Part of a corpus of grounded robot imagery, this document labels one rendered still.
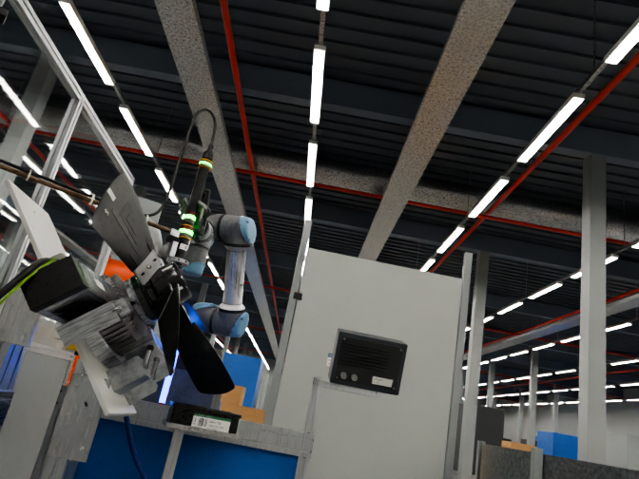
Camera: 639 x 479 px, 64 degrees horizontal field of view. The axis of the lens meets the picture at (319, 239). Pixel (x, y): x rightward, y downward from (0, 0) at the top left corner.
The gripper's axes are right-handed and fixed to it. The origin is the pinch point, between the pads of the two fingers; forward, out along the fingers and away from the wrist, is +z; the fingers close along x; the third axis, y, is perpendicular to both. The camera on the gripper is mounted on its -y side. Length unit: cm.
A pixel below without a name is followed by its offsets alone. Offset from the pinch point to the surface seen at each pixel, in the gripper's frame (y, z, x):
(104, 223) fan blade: 23.7, 34.4, 10.6
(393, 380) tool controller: 40, -35, -80
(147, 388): 59, 2, -3
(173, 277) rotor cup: 28.6, 12.4, -4.0
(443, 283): -45, -182, -137
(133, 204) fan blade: 14.1, 25.0, 8.6
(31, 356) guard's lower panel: 56, -86, 70
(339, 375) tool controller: 42, -36, -61
